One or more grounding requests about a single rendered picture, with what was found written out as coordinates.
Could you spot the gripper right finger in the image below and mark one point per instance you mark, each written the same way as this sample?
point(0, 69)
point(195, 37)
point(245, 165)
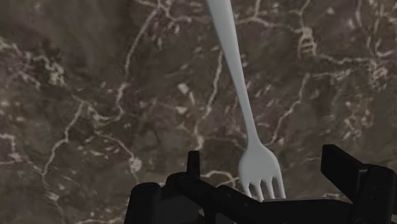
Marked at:
point(363, 183)

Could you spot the white plastic fork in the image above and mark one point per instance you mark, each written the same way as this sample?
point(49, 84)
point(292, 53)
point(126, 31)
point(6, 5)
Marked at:
point(235, 77)

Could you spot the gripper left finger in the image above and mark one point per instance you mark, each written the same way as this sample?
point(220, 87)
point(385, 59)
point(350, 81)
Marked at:
point(186, 192)

